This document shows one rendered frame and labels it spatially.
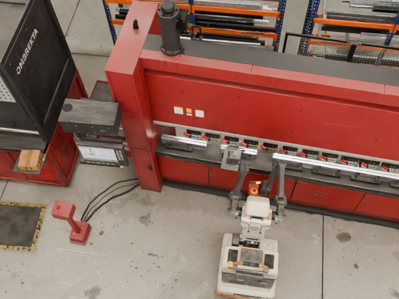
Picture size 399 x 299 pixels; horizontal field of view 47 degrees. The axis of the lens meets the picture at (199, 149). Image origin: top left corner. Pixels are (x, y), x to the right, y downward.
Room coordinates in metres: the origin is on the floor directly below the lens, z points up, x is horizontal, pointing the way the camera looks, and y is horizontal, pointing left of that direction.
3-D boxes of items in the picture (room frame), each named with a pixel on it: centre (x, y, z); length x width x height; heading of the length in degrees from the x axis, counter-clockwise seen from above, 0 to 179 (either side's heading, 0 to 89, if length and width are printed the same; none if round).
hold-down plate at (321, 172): (2.19, -1.32, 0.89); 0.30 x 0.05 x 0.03; 75
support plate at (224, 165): (2.36, -0.33, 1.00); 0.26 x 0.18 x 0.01; 165
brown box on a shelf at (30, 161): (2.46, 1.81, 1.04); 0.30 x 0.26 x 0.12; 79
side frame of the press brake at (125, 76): (2.92, 0.53, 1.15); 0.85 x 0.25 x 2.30; 165
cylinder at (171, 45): (2.77, 0.11, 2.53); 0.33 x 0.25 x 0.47; 75
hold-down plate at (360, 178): (2.09, -1.71, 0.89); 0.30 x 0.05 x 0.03; 75
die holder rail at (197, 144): (2.65, 0.16, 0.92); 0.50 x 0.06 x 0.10; 75
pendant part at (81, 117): (2.39, 0.96, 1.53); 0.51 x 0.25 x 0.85; 81
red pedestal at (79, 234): (1.99, 1.48, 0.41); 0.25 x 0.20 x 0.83; 165
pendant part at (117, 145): (2.29, 0.92, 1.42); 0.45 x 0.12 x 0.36; 81
